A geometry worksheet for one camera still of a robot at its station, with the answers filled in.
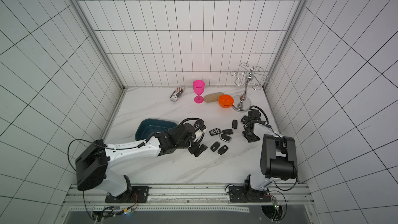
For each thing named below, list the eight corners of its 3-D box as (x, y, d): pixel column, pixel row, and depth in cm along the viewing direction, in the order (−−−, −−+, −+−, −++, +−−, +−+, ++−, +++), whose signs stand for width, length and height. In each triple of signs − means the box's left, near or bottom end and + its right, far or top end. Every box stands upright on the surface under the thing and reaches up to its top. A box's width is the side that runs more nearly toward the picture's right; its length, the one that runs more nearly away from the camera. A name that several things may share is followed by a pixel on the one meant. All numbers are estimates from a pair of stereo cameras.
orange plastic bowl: (219, 108, 108) (219, 104, 105) (218, 98, 114) (218, 94, 111) (233, 108, 108) (234, 104, 105) (232, 98, 114) (232, 94, 111)
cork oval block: (205, 103, 111) (205, 101, 109) (203, 97, 115) (203, 95, 113) (224, 99, 114) (225, 96, 111) (221, 93, 117) (221, 90, 115)
